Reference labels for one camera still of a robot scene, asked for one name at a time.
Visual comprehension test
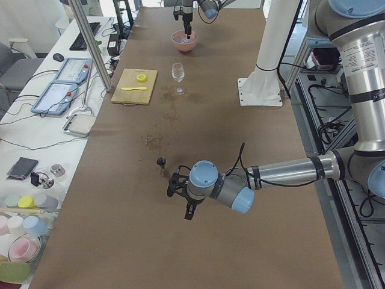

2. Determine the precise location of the lower teach pendant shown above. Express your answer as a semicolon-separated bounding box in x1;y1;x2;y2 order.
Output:
31;81;78;116

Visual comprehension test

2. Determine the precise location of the teach pendant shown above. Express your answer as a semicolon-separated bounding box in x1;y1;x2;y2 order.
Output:
31;81;78;116
54;58;92;84

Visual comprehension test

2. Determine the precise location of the pink bowl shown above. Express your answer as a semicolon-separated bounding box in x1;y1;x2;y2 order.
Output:
171;30;198;52

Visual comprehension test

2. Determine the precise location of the upper teach pendant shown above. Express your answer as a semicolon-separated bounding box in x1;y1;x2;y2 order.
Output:
54;58;92;84

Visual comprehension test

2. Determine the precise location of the aluminium frame post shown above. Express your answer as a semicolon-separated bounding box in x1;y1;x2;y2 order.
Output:
69;0;112;92

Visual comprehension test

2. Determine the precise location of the yellow lemon slice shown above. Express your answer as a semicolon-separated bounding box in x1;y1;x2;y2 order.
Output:
136;73;147;82

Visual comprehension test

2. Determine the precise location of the bamboo cutting board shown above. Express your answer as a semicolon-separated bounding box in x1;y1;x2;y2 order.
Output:
111;69;158;105

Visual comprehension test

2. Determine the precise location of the white tray box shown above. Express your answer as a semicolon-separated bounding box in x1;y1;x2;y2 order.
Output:
62;114;96;137

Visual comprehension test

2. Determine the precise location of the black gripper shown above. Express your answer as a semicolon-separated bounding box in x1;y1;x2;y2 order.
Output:
167;165;196;220
173;5;193;21

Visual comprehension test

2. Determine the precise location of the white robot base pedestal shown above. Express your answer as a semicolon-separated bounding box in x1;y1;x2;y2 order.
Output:
238;0;301;107

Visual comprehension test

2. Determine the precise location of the clear ice cubes pile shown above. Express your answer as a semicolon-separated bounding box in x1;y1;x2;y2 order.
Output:
174;35;194;44

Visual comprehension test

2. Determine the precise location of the yellow plastic knife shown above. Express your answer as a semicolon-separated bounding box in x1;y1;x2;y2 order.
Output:
120;87;147;91

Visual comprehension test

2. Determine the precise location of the steel cup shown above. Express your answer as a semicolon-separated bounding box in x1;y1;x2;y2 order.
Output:
50;164;66;178

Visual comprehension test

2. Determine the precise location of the black power adapter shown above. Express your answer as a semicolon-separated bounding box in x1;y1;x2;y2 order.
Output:
107;33;121;56

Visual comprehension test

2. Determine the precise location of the black computer mouse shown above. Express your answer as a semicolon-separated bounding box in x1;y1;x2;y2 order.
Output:
52;53;64;62

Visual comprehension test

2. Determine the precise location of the clear wine glass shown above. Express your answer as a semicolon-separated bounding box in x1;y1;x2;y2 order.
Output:
171;63;185;96

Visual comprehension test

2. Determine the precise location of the yellow cup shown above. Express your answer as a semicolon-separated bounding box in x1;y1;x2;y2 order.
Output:
17;196;37;209

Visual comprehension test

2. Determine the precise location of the black keyboard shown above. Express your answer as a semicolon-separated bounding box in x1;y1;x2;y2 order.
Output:
69;22;102;51

